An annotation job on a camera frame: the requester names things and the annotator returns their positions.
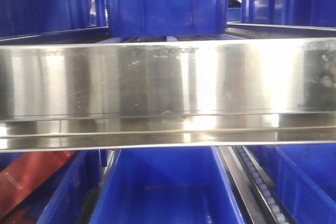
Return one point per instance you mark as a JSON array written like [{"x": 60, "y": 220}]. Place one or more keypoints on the stainless steel shelf front rail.
[{"x": 160, "y": 94}]

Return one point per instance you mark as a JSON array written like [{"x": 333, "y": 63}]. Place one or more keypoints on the lower left blue bin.
[{"x": 61, "y": 198}]

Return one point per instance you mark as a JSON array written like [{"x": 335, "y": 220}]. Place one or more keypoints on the dark blue bin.
[
  {"x": 318, "y": 13},
  {"x": 26, "y": 17}
]

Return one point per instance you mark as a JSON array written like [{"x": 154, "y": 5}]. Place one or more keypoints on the lower right blue bin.
[{"x": 304, "y": 177}]

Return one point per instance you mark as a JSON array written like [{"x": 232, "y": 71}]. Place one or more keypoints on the white roller track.
[{"x": 271, "y": 207}]

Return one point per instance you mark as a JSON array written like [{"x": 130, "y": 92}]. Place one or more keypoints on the dark blue bin back left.
[{"x": 26, "y": 17}]

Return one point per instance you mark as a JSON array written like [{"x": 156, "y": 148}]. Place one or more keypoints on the red package in bin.
[{"x": 27, "y": 173}]

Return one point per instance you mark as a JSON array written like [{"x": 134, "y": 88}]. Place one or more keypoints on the small blue bin behind rail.
[{"x": 150, "y": 18}]

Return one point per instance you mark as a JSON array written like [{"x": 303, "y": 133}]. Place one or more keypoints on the dark blue bin back right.
[{"x": 318, "y": 13}]

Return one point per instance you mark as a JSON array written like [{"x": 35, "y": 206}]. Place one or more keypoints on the lower centre blue bin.
[{"x": 167, "y": 185}]

